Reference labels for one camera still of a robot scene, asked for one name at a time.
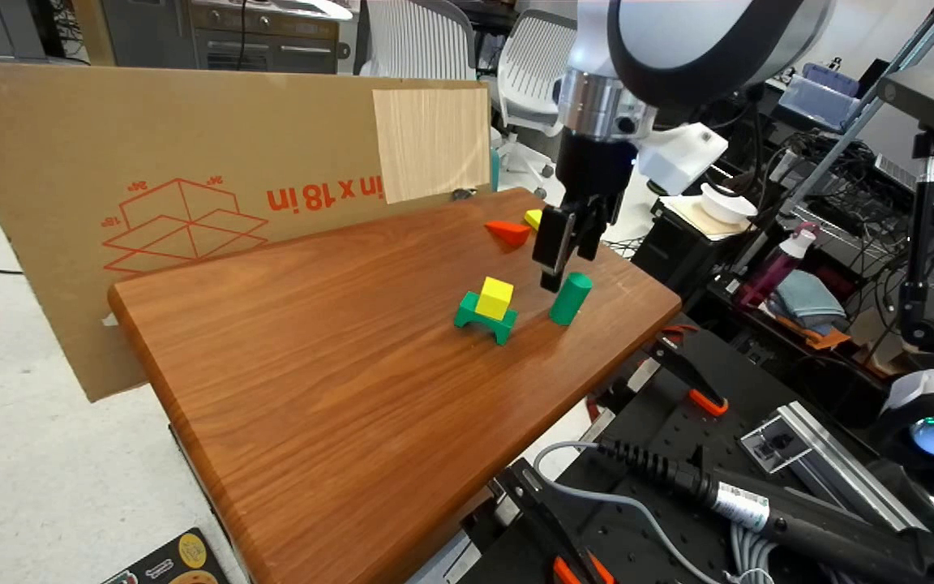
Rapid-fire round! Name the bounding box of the white bowl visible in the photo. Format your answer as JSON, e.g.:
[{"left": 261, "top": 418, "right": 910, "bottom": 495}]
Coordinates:
[{"left": 698, "top": 179, "right": 757, "bottom": 227}]

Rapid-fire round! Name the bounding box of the grey mesh chair back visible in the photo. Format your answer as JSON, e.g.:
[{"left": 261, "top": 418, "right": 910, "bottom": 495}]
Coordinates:
[{"left": 364, "top": 0, "right": 480, "bottom": 83}]

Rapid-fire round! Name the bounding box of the orange wedge block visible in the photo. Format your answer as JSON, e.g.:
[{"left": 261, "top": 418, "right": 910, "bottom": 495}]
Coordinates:
[{"left": 482, "top": 219, "right": 536, "bottom": 253}]

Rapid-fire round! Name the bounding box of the blue storage bin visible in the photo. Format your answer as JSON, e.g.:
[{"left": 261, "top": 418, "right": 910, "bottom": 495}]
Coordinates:
[{"left": 774, "top": 63, "right": 870, "bottom": 134}]

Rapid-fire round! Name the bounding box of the black perforated breadboard table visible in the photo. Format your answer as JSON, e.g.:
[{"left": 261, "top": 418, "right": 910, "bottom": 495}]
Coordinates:
[{"left": 464, "top": 321, "right": 934, "bottom": 584}]

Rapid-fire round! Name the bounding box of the fiducial tag card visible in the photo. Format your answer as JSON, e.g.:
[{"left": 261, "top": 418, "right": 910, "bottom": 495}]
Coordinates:
[{"left": 740, "top": 418, "right": 817, "bottom": 476}]

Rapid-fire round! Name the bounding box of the black cylindrical handle tool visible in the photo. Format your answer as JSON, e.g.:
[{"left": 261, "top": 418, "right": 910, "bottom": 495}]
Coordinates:
[{"left": 594, "top": 435, "right": 934, "bottom": 584}]

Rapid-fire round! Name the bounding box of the yellow cube block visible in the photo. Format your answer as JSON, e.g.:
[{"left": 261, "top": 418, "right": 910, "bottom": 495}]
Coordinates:
[{"left": 473, "top": 272, "right": 519, "bottom": 324}]

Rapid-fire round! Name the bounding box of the grey cable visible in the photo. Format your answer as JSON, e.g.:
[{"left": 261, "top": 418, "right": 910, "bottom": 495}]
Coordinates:
[{"left": 529, "top": 435, "right": 789, "bottom": 584}]

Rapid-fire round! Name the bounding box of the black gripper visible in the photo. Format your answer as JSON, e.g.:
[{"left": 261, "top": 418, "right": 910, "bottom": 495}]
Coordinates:
[{"left": 529, "top": 128, "right": 637, "bottom": 292}]

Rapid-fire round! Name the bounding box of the grey metal cabinet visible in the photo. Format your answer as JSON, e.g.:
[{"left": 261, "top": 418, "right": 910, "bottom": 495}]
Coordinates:
[{"left": 97, "top": 0, "right": 364, "bottom": 78}]

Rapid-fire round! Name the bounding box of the aluminium rail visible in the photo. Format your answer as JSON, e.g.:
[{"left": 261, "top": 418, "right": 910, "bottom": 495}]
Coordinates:
[{"left": 777, "top": 399, "right": 934, "bottom": 584}]

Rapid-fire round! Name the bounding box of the blue folded cloth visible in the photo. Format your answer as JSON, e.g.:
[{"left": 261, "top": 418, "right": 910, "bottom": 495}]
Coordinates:
[{"left": 772, "top": 265, "right": 850, "bottom": 329}]

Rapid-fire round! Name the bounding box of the white office chair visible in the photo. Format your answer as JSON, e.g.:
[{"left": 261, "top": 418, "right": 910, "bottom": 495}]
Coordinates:
[{"left": 493, "top": 9, "right": 580, "bottom": 198}]

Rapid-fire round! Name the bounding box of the green cylindrical block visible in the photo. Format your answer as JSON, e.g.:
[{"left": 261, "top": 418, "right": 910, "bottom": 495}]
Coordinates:
[{"left": 549, "top": 268, "right": 596, "bottom": 329}]

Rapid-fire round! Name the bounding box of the light wood panel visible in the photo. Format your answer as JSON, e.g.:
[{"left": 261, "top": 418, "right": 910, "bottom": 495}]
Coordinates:
[{"left": 369, "top": 83, "right": 493, "bottom": 209}]

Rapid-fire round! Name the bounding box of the dark printed pamphlet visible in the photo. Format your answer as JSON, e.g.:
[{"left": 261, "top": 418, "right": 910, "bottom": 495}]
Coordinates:
[{"left": 97, "top": 525, "right": 233, "bottom": 584}]

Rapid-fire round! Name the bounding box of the green bridge block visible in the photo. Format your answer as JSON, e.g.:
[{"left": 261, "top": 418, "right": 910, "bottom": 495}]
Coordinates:
[{"left": 450, "top": 290, "right": 522, "bottom": 346}]

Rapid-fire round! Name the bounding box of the pink bottle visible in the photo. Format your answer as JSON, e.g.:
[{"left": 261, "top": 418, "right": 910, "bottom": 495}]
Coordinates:
[{"left": 740, "top": 223, "right": 821, "bottom": 313}]

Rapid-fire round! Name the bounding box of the black clamp orange handle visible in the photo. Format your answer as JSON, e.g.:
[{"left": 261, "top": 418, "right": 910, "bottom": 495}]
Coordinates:
[
  {"left": 622, "top": 333, "right": 732, "bottom": 423},
  {"left": 493, "top": 463, "right": 622, "bottom": 584}
]

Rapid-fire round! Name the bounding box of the black camera stand pole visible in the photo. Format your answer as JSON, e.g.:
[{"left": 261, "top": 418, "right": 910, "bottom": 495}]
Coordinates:
[{"left": 892, "top": 128, "right": 934, "bottom": 354}]

